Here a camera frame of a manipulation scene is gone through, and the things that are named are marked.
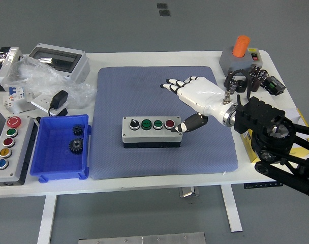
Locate blue plastic bin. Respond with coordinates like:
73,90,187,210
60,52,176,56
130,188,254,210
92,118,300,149
29,114,92,183

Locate orange cylinder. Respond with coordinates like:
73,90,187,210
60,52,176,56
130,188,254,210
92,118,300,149
232,35,251,58

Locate black capacitor with grey stripe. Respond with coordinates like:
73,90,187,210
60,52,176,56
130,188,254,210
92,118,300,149
227,80,239,95

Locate black power adapter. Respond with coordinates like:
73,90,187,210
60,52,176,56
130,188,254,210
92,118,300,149
48,90,69,117

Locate grey enclosure with clear lid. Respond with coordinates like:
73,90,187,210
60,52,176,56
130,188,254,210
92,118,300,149
28,43,90,84

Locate grey four-button control box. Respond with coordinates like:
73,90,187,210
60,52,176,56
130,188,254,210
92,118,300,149
121,116,183,149

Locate white wall socket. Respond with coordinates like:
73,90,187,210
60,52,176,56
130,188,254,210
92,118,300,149
31,94,69,114

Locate clear plastic bag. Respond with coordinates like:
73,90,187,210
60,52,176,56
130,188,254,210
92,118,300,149
3,55,98,109

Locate white circuit breaker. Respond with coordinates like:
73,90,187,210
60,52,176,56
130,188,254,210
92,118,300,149
3,86,27,109

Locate blue-grey table mat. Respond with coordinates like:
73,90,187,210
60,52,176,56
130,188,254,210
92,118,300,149
89,66,239,180

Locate white table leg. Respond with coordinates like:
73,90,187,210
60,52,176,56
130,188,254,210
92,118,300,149
37,195,58,244
220,185,243,232

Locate white and yellow cardboard box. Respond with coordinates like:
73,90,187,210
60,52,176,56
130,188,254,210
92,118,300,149
239,108,309,163

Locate metal bracket under table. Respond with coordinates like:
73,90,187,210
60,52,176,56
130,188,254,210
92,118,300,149
179,187,199,198

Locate white box with black panel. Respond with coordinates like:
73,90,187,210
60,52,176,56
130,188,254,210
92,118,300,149
0,47,23,92

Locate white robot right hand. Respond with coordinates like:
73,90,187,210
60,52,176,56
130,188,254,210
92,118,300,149
160,75,231,133

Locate white metal bracket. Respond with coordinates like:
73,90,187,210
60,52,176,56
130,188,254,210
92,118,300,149
11,91,37,114

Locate grey switch box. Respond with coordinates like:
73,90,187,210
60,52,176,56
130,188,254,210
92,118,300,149
219,47,264,76

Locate black table control panel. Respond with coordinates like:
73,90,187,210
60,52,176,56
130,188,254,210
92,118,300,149
243,181,284,189

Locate small black gear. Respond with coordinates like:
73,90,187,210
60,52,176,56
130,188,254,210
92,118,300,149
72,124,84,137

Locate large black gear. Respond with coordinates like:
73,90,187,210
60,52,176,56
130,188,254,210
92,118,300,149
69,138,84,155

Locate grey five-button control box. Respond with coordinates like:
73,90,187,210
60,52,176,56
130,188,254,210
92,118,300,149
0,115,40,186

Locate black module with green terminal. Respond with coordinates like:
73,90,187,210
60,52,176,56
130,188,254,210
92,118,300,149
262,75,287,96

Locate grey metal plate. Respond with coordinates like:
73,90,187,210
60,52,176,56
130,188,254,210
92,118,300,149
78,231,206,244

